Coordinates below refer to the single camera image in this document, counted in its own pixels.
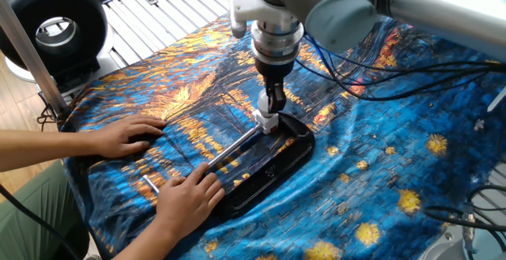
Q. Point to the white lamp socket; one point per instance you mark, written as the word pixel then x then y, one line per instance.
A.
pixel 265 121

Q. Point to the small silver stick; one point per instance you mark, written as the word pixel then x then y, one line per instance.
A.
pixel 150 184

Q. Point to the white light bulb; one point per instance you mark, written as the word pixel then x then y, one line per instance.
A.
pixel 263 102

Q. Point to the person's right hand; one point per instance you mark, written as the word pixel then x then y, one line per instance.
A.
pixel 187 204

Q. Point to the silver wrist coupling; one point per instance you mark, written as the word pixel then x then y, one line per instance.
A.
pixel 276 40

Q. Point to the person's right forearm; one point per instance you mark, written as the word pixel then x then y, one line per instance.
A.
pixel 146 244

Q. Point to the silver lamp rod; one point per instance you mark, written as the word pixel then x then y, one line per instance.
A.
pixel 233 146

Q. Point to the blue orange painted tablecloth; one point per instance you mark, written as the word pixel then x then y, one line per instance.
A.
pixel 395 153

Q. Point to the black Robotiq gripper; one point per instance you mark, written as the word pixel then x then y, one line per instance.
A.
pixel 274 70

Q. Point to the person's left hand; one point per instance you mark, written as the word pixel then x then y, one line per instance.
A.
pixel 118 137

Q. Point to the person's left forearm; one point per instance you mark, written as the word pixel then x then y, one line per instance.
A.
pixel 39 149

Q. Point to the green trousers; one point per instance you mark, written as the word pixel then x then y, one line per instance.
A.
pixel 31 220

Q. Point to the aluminium frame post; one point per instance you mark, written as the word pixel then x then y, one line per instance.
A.
pixel 31 54

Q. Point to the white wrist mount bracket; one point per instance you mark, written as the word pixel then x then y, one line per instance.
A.
pixel 257 5

